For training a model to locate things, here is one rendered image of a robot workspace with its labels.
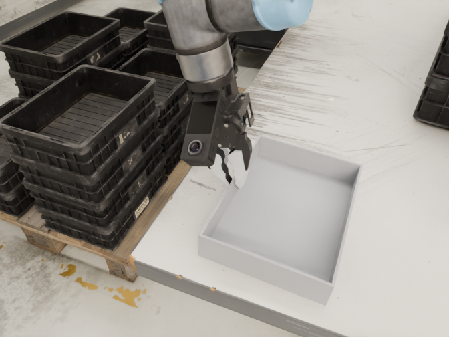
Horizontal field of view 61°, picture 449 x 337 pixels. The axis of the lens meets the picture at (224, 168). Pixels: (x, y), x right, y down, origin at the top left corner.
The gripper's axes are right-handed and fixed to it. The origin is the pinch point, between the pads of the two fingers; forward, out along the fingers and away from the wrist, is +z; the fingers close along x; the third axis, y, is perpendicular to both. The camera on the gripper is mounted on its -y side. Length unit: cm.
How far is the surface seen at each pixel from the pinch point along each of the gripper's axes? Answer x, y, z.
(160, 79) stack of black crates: 69, 90, 21
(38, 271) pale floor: 92, 9, 54
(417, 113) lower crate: -31, 39, 11
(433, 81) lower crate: -33.1, 36.7, 1.4
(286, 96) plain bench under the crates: -0.5, 39.7, 5.0
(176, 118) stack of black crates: 51, 66, 26
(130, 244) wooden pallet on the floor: 56, 21, 48
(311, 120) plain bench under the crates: -7.8, 31.2, 6.8
